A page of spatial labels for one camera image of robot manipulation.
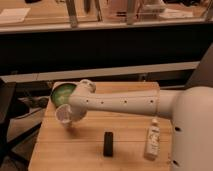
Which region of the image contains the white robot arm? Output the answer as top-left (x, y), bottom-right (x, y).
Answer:
top-left (69, 80), bottom-right (213, 171)

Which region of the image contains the white tube bottle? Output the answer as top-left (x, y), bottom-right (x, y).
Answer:
top-left (144, 118), bottom-right (160, 160)

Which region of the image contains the black rectangular remote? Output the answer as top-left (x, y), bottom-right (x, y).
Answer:
top-left (103, 132), bottom-right (113, 157)

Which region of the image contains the green ceramic bowl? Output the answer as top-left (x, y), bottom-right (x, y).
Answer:
top-left (50, 83), bottom-right (76, 107)

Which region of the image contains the metal frame post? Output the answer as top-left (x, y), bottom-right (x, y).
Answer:
top-left (66, 0), bottom-right (78, 28)

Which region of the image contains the white paper sheet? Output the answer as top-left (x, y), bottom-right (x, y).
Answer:
top-left (0, 8), bottom-right (30, 24)

